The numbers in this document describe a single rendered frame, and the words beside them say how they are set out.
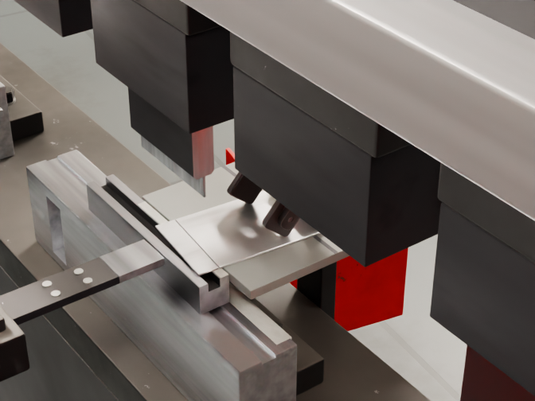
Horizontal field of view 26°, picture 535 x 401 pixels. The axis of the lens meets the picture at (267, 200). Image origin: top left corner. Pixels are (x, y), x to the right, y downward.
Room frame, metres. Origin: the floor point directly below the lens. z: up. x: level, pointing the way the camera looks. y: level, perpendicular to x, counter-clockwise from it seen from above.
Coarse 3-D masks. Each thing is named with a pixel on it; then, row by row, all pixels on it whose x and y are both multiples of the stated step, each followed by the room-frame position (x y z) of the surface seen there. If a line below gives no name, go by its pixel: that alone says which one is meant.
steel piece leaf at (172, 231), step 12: (168, 228) 0.86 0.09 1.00; (180, 228) 0.86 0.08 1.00; (168, 240) 0.84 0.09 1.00; (180, 240) 0.84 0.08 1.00; (192, 240) 0.84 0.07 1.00; (180, 252) 0.82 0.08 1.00; (192, 252) 0.82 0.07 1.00; (204, 252) 0.82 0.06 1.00; (192, 264) 0.81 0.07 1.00; (204, 264) 0.81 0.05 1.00
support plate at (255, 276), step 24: (168, 192) 0.92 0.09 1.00; (192, 192) 0.92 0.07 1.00; (216, 192) 0.92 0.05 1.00; (168, 216) 0.88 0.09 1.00; (312, 240) 0.84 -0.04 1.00; (240, 264) 0.81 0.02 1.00; (264, 264) 0.81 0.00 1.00; (288, 264) 0.81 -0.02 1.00; (312, 264) 0.81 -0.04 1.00; (240, 288) 0.78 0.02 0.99; (264, 288) 0.78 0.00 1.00
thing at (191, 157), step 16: (144, 112) 0.85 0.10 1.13; (160, 112) 0.83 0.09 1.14; (144, 128) 0.85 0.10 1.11; (160, 128) 0.83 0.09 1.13; (176, 128) 0.81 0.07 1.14; (208, 128) 0.80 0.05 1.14; (144, 144) 0.87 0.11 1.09; (160, 144) 0.83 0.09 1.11; (176, 144) 0.81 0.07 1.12; (192, 144) 0.79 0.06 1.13; (208, 144) 0.80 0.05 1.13; (160, 160) 0.85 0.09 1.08; (176, 160) 0.81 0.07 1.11; (192, 160) 0.79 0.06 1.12; (208, 160) 0.80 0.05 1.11; (192, 176) 0.79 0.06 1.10
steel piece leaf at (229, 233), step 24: (264, 192) 0.92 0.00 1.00; (192, 216) 0.88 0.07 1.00; (216, 216) 0.88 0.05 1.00; (240, 216) 0.88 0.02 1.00; (264, 216) 0.88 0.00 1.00; (216, 240) 0.84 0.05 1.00; (240, 240) 0.84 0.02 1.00; (264, 240) 0.84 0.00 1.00; (288, 240) 0.84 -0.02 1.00; (216, 264) 0.81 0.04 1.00
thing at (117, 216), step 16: (112, 176) 0.95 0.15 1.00; (96, 192) 0.92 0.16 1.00; (112, 192) 0.94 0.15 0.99; (128, 192) 0.92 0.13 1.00; (96, 208) 0.92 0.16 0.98; (112, 208) 0.90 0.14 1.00; (128, 208) 0.91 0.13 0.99; (112, 224) 0.90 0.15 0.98; (128, 224) 0.87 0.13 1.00; (144, 224) 0.88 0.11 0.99; (128, 240) 0.88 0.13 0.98; (160, 240) 0.86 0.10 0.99; (176, 256) 0.82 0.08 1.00; (160, 272) 0.83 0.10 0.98; (176, 272) 0.81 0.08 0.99; (192, 272) 0.80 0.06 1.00; (176, 288) 0.81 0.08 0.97; (192, 288) 0.79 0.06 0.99; (208, 288) 0.78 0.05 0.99; (224, 288) 0.79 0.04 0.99; (192, 304) 0.79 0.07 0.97; (208, 304) 0.78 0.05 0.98; (224, 304) 0.79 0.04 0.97
